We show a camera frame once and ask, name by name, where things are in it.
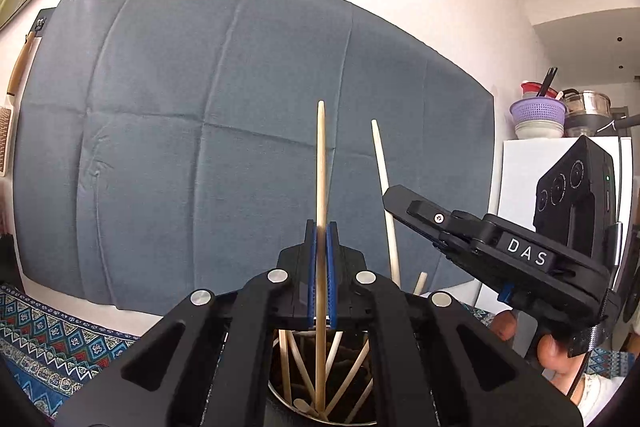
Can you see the black cylindrical utensil holder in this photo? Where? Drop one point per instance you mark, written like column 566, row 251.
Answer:
column 302, row 393

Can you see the wooden hair brush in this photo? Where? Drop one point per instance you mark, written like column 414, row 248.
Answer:
column 7, row 109

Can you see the person's right hand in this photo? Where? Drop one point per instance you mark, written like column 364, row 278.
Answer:
column 551, row 355

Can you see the steel cooking pot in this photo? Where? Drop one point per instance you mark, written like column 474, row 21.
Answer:
column 586, row 111

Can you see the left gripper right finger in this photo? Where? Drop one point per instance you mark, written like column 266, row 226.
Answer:
column 436, row 365

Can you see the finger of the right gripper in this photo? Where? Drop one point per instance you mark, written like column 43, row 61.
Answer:
column 415, row 211

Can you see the purple colander basket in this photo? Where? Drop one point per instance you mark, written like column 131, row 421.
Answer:
column 538, row 108

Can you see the blue patterned tablecloth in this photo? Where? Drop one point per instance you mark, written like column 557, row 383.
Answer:
column 51, row 354

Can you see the grey fabric backdrop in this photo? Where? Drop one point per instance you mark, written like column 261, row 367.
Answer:
column 167, row 145

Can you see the white refrigerator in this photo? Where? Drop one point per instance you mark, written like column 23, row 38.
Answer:
column 577, row 191

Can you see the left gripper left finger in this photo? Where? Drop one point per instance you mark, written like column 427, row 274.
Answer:
column 206, row 362

